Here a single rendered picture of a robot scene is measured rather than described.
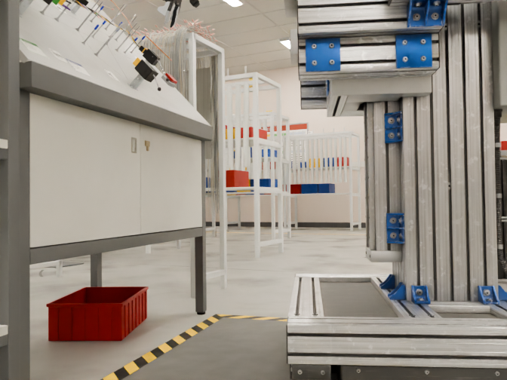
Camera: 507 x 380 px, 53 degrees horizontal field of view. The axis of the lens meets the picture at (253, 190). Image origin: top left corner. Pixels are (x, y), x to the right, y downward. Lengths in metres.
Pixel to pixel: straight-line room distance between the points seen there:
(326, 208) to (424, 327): 9.11
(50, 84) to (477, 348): 1.21
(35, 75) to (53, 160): 0.23
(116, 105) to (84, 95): 0.17
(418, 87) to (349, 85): 0.18
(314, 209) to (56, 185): 9.08
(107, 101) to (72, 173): 0.26
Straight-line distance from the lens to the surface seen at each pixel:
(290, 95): 10.77
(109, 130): 1.72
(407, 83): 1.49
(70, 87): 1.51
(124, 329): 2.07
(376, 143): 1.56
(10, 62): 1.34
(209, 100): 3.18
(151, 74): 1.87
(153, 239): 1.94
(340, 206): 10.21
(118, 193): 1.74
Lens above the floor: 0.51
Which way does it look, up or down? 1 degrees up
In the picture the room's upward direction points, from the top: 1 degrees counter-clockwise
